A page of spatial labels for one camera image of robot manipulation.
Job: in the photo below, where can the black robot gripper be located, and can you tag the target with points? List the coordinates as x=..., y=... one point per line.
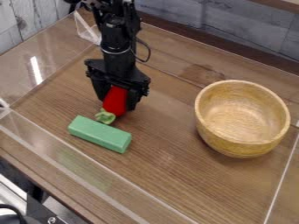
x=135, y=81

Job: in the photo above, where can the red plush strawberry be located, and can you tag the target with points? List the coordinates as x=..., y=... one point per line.
x=113, y=105

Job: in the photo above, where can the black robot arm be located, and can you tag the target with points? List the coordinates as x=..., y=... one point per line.
x=119, y=25

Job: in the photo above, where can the green rectangular block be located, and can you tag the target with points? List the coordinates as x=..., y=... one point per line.
x=100, y=134

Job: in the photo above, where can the wooden bowl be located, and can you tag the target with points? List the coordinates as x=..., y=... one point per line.
x=242, y=118

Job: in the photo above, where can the black table clamp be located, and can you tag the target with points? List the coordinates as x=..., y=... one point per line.
x=37, y=214

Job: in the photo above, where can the clear acrylic corner bracket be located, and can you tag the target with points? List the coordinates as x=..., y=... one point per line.
x=87, y=32

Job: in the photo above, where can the clear acrylic tray wall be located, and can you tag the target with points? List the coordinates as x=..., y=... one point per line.
x=169, y=179

